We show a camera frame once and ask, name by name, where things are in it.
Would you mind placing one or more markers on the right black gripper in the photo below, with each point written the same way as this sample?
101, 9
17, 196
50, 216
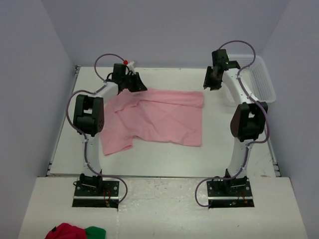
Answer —
208, 84

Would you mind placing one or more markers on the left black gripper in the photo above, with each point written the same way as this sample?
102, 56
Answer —
138, 85

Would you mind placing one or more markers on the pink t shirt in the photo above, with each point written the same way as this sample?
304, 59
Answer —
154, 115

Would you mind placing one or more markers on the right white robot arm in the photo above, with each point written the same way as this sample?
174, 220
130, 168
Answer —
247, 123

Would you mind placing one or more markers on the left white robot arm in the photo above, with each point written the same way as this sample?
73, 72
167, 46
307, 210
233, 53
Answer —
88, 120

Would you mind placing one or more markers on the white plastic basket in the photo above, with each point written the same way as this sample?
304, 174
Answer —
256, 77

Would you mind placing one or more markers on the green folded t shirt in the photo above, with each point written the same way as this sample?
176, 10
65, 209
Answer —
95, 233

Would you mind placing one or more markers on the red folded t shirt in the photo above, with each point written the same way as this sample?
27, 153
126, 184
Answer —
66, 231

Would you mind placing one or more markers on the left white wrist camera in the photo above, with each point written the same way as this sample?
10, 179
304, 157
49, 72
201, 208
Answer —
130, 65

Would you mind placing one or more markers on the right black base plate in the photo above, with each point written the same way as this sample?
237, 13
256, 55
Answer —
235, 193

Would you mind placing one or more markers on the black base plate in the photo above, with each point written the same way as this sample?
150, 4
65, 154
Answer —
98, 194
235, 193

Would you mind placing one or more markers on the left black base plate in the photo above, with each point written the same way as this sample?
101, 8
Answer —
98, 194

